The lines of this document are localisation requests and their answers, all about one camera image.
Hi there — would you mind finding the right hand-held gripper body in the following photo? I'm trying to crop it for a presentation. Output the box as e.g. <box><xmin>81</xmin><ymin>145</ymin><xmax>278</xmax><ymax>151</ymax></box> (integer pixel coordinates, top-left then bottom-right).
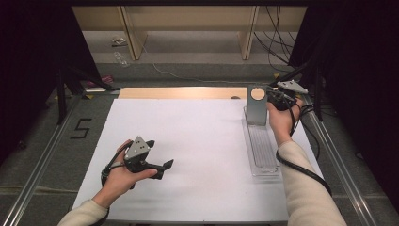
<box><xmin>267</xmin><ymin>79</ymin><xmax>310</xmax><ymax>112</ymax></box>

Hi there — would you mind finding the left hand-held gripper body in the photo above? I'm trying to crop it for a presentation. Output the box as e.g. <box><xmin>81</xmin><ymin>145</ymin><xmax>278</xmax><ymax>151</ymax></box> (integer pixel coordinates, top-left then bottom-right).
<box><xmin>123</xmin><ymin>136</ymin><xmax>166</xmax><ymax>181</ymax></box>

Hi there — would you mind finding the grey phone case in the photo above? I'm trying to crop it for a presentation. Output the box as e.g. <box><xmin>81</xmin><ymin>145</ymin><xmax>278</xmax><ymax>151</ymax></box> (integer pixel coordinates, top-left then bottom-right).
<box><xmin>246</xmin><ymin>84</ymin><xmax>269</xmax><ymax>127</ymax></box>

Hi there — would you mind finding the clear plastic packaging tray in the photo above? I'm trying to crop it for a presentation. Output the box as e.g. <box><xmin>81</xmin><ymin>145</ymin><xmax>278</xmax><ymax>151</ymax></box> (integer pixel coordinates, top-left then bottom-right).
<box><xmin>242</xmin><ymin>105</ymin><xmax>281</xmax><ymax>177</ymax></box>

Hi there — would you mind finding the person's right hand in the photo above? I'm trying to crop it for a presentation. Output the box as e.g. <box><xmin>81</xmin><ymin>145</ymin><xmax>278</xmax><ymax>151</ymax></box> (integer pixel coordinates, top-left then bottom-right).
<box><xmin>266</xmin><ymin>98</ymin><xmax>304</xmax><ymax>148</ymax></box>

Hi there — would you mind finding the person's left hand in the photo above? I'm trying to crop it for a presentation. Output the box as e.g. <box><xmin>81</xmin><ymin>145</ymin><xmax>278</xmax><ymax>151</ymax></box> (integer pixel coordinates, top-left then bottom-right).
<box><xmin>92</xmin><ymin>139</ymin><xmax>158</xmax><ymax>209</ymax></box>

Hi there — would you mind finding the white board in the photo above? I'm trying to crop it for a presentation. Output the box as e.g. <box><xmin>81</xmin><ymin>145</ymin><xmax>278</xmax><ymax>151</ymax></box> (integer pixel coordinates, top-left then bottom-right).
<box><xmin>72</xmin><ymin>98</ymin><xmax>343</xmax><ymax>224</ymax></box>

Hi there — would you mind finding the black metal stand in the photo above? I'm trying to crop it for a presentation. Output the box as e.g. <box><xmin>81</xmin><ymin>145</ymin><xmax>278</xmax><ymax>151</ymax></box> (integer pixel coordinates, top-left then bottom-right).
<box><xmin>56</xmin><ymin>67</ymin><xmax>121</xmax><ymax>126</ymax></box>
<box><xmin>269</xmin><ymin>62</ymin><xmax>324</xmax><ymax>121</ymax></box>

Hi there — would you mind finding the dark curtain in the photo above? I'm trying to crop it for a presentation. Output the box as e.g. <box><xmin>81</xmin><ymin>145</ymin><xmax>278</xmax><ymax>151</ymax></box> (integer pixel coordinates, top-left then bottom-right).
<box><xmin>0</xmin><ymin>0</ymin><xmax>104</xmax><ymax>168</ymax></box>
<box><xmin>288</xmin><ymin>0</ymin><xmax>399</xmax><ymax>215</ymax></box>

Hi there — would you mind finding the pink object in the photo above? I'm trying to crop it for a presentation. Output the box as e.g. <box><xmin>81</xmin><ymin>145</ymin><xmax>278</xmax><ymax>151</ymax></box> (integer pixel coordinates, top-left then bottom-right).
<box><xmin>87</xmin><ymin>74</ymin><xmax>114</xmax><ymax>89</ymax></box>

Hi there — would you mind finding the clear plastic piece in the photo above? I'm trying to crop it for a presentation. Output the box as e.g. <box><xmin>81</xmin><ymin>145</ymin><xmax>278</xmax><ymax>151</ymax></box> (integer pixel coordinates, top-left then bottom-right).
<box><xmin>113</xmin><ymin>51</ymin><xmax>130</xmax><ymax>69</ymax></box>

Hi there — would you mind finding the small crumpled paper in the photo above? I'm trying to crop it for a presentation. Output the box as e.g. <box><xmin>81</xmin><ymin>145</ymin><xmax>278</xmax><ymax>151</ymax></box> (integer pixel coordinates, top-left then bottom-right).
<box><xmin>111</xmin><ymin>36</ymin><xmax>128</xmax><ymax>48</ymax></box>

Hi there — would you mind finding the wooden shelf unit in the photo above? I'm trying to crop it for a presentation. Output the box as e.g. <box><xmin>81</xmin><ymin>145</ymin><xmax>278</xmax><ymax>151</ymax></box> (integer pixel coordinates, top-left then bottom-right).
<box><xmin>71</xmin><ymin>5</ymin><xmax>309</xmax><ymax>61</ymax></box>

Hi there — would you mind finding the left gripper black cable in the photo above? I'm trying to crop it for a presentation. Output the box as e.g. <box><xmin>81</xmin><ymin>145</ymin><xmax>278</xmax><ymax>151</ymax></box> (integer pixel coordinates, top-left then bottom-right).
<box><xmin>93</xmin><ymin>149</ymin><xmax>127</xmax><ymax>226</ymax></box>

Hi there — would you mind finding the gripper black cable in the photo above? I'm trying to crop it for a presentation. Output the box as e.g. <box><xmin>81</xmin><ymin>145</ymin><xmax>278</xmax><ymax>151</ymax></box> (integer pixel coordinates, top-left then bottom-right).
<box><xmin>93</xmin><ymin>149</ymin><xmax>127</xmax><ymax>226</ymax></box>
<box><xmin>275</xmin><ymin>100</ymin><xmax>333</xmax><ymax>197</ymax></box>

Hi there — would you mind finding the bundle of black cables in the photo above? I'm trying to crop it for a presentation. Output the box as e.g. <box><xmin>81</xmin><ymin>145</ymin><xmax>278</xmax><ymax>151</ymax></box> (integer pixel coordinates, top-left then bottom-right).
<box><xmin>253</xmin><ymin>5</ymin><xmax>299</xmax><ymax>73</ymax></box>

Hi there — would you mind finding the metal floor rail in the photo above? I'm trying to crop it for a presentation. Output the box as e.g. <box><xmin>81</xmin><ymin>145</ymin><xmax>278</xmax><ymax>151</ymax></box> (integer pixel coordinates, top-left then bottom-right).
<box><xmin>302</xmin><ymin>95</ymin><xmax>377</xmax><ymax>226</ymax></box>
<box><xmin>3</xmin><ymin>95</ymin><xmax>83</xmax><ymax>226</ymax></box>

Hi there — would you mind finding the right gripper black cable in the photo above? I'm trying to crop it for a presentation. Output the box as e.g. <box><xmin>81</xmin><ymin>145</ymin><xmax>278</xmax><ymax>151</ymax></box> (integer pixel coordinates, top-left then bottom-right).
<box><xmin>275</xmin><ymin>100</ymin><xmax>333</xmax><ymax>197</ymax></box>

